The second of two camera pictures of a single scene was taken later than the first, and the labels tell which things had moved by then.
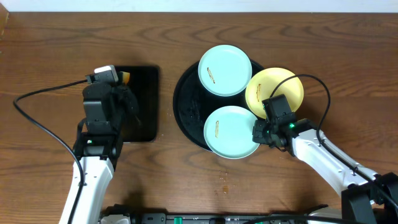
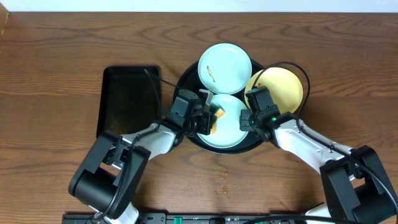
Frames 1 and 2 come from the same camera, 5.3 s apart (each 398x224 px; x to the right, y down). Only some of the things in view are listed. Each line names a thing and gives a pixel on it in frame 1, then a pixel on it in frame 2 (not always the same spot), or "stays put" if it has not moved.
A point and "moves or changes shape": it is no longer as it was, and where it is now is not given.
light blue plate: [224, 70] stays put
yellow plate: [261, 84] stays put
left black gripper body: [125, 96] -> [207, 121]
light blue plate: [228, 131] moves or changes shape
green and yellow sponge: [124, 77] -> [218, 112]
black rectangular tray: [144, 83] stays put
